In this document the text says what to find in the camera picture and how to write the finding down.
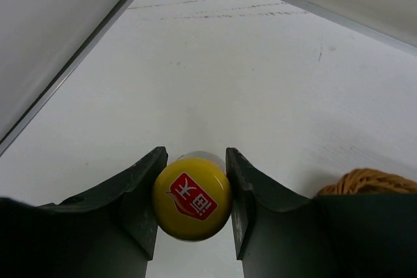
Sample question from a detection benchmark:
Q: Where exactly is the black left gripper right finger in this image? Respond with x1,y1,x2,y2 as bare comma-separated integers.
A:
225,148,416,277

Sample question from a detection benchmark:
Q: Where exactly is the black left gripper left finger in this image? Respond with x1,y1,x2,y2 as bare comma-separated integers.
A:
1,146,167,277

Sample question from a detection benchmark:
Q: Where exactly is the woven wicker divided basket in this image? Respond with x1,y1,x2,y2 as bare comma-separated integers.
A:
317,168,416,195

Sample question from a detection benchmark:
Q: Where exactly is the jar with yellow red lid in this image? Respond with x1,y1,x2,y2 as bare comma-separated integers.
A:
152,151,232,242

